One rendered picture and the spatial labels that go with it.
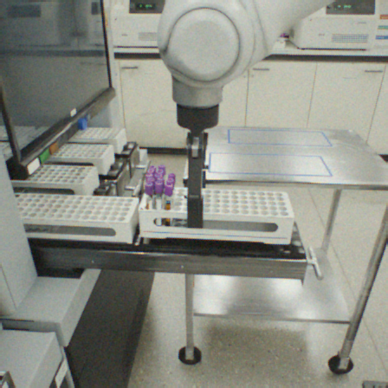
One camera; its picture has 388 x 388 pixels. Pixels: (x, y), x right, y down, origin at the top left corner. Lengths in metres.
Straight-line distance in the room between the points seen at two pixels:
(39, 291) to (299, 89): 2.60
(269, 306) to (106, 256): 0.77
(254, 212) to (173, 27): 0.41
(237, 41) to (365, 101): 2.85
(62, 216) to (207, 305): 0.73
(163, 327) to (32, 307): 0.95
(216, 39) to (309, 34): 2.63
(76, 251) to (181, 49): 0.50
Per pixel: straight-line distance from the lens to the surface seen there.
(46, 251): 0.79
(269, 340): 1.63
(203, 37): 0.38
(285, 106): 3.06
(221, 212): 0.68
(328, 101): 3.12
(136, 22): 2.99
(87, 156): 1.04
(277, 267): 0.73
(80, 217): 0.75
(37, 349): 0.70
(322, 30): 3.01
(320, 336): 1.70
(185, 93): 0.59
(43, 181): 0.93
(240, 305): 1.35
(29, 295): 0.80
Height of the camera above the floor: 1.25
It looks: 30 degrees down
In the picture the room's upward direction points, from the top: straight up
